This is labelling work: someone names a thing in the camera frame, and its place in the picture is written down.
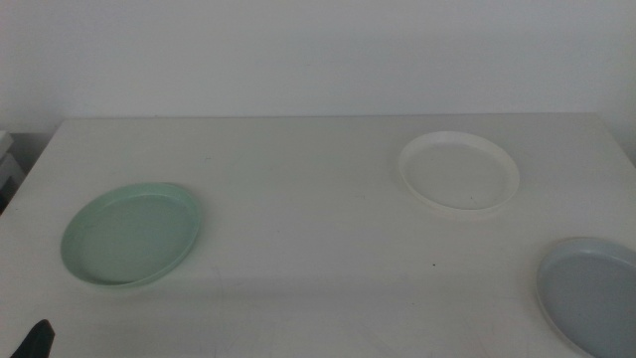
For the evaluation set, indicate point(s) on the pale green shallow bowl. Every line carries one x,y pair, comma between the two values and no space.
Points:
130,236

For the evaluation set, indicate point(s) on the grey-blue shallow bowl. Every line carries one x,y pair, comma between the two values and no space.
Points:
596,303

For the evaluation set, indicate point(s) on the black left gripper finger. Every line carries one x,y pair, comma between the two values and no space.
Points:
39,343

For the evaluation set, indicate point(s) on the white shallow bowl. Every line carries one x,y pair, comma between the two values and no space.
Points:
459,174

